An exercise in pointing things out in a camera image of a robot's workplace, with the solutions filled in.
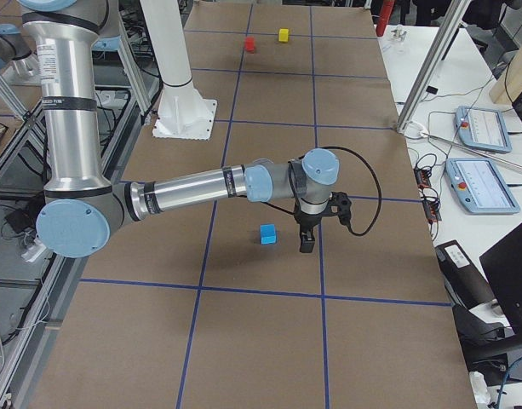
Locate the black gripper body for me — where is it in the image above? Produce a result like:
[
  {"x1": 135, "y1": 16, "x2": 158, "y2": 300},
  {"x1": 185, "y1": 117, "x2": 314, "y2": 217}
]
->
[{"x1": 294, "y1": 192, "x2": 352, "y2": 233}]

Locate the blue cube block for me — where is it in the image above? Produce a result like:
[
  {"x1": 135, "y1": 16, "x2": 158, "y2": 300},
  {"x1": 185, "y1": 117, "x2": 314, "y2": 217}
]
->
[{"x1": 260, "y1": 224, "x2": 277, "y2": 245}]

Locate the yellow cube block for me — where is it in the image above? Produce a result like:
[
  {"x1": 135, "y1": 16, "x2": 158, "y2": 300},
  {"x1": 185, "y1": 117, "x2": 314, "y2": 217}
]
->
[{"x1": 278, "y1": 28, "x2": 290, "y2": 43}]

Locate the red cube block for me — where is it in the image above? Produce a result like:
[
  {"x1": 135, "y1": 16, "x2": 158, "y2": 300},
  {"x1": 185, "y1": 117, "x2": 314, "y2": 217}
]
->
[{"x1": 244, "y1": 36, "x2": 256, "y2": 53}]

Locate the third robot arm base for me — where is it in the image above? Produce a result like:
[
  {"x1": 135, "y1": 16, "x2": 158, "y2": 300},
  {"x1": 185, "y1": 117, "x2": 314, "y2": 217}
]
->
[{"x1": 0, "y1": 23, "x2": 39, "y2": 79}]

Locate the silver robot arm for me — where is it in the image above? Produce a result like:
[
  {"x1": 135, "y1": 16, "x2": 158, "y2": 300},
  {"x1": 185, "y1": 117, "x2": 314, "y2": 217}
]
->
[{"x1": 21, "y1": 1, "x2": 351, "y2": 258}]

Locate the orange circuit board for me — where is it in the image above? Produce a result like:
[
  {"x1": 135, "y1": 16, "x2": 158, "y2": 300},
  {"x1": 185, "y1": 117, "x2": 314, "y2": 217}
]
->
[{"x1": 414, "y1": 166, "x2": 441, "y2": 224}]

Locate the lower teach pendant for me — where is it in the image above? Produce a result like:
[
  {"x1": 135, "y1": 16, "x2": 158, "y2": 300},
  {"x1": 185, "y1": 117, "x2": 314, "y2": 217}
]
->
[{"x1": 445, "y1": 158, "x2": 520, "y2": 215}]

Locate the teach pendant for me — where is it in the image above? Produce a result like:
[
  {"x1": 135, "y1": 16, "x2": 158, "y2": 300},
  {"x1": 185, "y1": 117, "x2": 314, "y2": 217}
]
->
[
  {"x1": 455, "y1": 106, "x2": 512, "y2": 153},
  {"x1": 445, "y1": 158, "x2": 520, "y2": 215}
]

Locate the black device with label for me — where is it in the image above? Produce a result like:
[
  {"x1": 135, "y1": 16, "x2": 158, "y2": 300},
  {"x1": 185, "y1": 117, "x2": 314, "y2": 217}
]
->
[{"x1": 435, "y1": 240, "x2": 495, "y2": 309}]

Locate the upper teach pendant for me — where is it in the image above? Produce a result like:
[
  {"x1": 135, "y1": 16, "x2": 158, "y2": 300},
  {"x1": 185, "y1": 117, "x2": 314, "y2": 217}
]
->
[{"x1": 455, "y1": 106, "x2": 512, "y2": 153}]

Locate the black monitor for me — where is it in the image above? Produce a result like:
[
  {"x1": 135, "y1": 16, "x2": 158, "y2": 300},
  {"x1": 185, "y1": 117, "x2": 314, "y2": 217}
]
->
[{"x1": 479, "y1": 222, "x2": 522, "y2": 331}]

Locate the red fire extinguisher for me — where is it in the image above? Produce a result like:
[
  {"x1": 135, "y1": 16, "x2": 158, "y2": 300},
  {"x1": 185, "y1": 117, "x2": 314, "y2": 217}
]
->
[{"x1": 376, "y1": 0, "x2": 394, "y2": 37}]

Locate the wooden board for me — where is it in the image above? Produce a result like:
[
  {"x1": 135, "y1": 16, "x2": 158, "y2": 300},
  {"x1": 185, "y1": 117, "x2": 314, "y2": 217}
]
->
[{"x1": 489, "y1": 45, "x2": 522, "y2": 105}]

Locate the white power strip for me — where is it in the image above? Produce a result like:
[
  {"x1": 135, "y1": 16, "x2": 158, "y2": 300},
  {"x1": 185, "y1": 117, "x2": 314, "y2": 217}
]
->
[{"x1": 21, "y1": 241, "x2": 46, "y2": 262}]

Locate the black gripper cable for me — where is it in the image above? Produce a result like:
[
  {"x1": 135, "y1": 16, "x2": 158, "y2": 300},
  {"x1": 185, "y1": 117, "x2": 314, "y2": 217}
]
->
[{"x1": 260, "y1": 147, "x2": 383, "y2": 237}]

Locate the white pedestal column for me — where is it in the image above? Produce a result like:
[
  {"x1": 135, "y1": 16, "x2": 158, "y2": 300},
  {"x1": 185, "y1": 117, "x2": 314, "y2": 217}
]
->
[{"x1": 141, "y1": 0, "x2": 217, "y2": 141}]

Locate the aluminium frame post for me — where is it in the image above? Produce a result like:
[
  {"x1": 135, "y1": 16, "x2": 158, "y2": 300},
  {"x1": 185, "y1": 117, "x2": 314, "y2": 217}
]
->
[{"x1": 396, "y1": 0, "x2": 471, "y2": 134}]

